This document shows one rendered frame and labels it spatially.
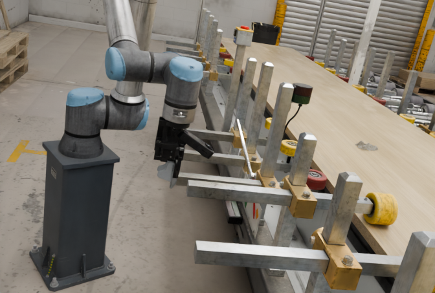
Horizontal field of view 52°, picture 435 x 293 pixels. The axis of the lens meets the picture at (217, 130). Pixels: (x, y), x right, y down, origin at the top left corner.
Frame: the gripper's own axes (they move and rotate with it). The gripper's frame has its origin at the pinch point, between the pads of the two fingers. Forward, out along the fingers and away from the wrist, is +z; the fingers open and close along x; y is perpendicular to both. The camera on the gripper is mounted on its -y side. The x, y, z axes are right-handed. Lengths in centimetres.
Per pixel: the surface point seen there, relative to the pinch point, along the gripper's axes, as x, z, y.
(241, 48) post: -79, -31, -27
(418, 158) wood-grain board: -28, -9, -94
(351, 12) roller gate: -798, -40, -383
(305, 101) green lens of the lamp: -1.5, -30.7, -33.4
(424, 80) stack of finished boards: -626, 47, -481
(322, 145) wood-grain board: -29, -8, -55
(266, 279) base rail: 24.6, 12.0, -25.8
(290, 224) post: 22.5, -3.8, -29.0
